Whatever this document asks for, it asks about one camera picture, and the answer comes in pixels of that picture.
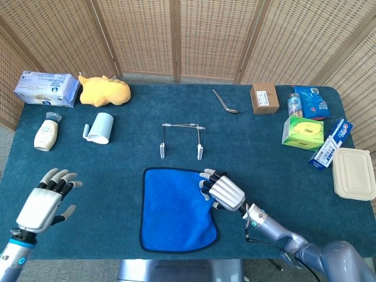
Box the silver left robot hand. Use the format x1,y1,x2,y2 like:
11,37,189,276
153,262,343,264
16,167,83,234

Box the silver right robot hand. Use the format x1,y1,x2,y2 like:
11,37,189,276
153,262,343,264
199,168,246,212

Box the blue microfiber cloth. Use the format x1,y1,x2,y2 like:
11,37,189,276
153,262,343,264
139,167,220,254

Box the cream squeeze bottle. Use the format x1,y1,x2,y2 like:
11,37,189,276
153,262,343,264
33,111,63,152

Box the metal spoon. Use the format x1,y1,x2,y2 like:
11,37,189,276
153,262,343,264
212,89,240,114

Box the teal carpet table cover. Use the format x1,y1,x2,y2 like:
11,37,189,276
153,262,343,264
0,83,376,261

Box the grey robot torso base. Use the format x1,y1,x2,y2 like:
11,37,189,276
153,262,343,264
117,258,244,282

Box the green tissue box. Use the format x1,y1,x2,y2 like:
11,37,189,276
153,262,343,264
281,115,325,152

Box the brown cardboard box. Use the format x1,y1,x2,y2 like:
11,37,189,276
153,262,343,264
249,82,280,115

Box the light blue plastic mug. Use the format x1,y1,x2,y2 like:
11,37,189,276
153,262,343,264
82,112,115,145

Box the blue white toothpaste box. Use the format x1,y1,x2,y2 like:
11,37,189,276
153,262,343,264
308,117,354,171

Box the white lilac carton package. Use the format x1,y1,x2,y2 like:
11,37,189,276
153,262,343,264
14,70,80,108

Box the blue snack bag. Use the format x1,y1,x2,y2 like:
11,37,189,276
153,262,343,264
293,85,333,120

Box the beige lidded food container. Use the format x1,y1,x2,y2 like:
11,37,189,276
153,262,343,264
331,147,376,202

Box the yellow plush toy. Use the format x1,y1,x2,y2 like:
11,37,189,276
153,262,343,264
78,75,132,108

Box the woven wooden folding screen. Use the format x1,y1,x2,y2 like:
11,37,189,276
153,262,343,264
0,0,376,159

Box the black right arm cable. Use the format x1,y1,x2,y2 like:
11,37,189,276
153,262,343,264
243,205,323,282

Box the metal wire rack white feet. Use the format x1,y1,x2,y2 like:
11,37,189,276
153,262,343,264
159,122,206,161

